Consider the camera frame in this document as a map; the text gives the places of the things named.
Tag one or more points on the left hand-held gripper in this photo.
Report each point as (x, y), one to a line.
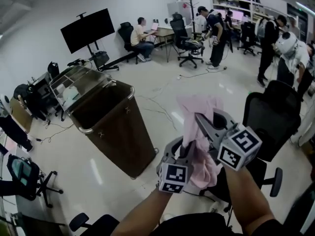
(173, 176)

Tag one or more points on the person's right forearm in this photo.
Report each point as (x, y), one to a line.
(246, 198)

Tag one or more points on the black bag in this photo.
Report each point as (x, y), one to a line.
(101, 58)

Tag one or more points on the pink-screen laptop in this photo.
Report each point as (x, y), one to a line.
(155, 26)

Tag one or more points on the person's black clothing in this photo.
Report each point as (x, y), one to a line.
(197, 225)

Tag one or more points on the pink cloth garment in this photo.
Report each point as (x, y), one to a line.
(189, 112)

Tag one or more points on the white wall shelf unit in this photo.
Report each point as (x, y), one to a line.
(236, 4)

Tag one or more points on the brown laundry hamper cart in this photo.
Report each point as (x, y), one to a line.
(115, 131)

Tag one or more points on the person's left forearm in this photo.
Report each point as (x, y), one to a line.
(140, 215)

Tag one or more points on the large black mesh office chair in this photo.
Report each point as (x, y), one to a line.
(270, 122)

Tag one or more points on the brown cardboard box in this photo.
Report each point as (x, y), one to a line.
(21, 114)

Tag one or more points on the pink-screen monitor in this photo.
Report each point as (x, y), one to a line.
(237, 15)

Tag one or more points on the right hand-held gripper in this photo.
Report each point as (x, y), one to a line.
(240, 146)

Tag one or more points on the wooden desk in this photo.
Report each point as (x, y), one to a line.
(163, 32)

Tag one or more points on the white bag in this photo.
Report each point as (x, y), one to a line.
(70, 95)

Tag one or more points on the brown coat rack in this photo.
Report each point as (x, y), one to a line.
(190, 8)

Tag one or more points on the black monitor on stand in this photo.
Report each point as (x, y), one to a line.
(86, 31)

